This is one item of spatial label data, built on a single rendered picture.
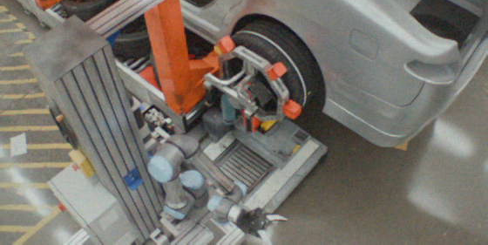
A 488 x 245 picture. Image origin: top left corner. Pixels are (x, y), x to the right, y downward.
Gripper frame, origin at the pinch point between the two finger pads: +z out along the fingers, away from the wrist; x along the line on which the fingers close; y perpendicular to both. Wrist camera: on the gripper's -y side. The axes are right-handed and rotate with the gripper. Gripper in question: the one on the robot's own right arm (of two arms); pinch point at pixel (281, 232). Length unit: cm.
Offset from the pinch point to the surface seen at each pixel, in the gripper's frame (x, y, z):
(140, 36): -140, 58, -188
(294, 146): -126, 93, -34
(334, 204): -102, 110, 12
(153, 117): -70, 59, -123
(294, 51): -114, -4, -43
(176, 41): -82, -6, -108
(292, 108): -94, 23, -33
